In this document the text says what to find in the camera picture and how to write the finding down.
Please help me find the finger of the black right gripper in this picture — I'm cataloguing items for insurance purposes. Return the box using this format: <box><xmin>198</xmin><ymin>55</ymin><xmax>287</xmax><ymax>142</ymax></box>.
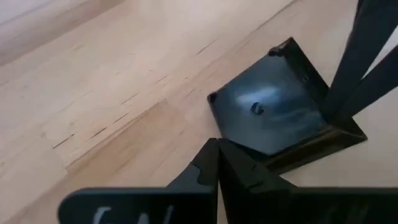
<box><xmin>337</xmin><ymin>46</ymin><xmax>398</xmax><ymax>121</ymax></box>
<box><xmin>323</xmin><ymin>0</ymin><xmax>398</xmax><ymax>116</ymax></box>

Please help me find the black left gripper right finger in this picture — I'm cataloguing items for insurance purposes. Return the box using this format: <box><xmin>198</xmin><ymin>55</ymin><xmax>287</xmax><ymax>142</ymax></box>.
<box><xmin>218</xmin><ymin>139</ymin><xmax>398</xmax><ymax>224</ymax></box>

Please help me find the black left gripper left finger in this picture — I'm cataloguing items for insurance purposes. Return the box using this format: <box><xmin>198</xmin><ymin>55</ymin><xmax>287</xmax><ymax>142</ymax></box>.
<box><xmin>57</xmin><ymin>138</ymin><xmax>220</xmax><ymax>224</ymax></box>

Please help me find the black square mini plate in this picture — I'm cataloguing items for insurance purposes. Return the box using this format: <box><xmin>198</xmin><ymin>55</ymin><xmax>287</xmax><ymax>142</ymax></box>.
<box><xmin>206</xmin><ymin>36</ymin><xmax>368</xmax><ymax>175</ymax></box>

